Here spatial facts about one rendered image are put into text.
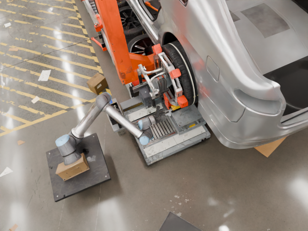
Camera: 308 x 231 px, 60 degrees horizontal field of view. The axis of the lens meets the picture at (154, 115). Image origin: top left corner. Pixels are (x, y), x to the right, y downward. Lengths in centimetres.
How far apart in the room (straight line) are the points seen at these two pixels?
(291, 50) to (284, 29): 23
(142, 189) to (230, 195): 95
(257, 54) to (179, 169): 149
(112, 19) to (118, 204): 190
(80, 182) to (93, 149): 39
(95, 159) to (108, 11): 152
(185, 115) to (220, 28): 154
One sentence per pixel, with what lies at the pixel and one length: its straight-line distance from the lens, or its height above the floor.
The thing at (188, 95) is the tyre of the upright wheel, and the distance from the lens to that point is 251.
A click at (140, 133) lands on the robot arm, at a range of 257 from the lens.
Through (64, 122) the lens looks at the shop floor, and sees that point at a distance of 377.
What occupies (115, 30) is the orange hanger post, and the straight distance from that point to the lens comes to 267.
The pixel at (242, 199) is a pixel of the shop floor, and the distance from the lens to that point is 309.
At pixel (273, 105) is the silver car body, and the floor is 140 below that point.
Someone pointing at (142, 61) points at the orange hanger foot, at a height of 76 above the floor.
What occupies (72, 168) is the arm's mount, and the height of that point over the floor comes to 46.
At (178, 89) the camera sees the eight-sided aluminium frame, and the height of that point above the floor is 97.
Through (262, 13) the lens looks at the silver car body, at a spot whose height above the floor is 105.
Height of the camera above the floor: 291
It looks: 56 degrees down
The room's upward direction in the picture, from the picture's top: 10 degrees counter-clockwise
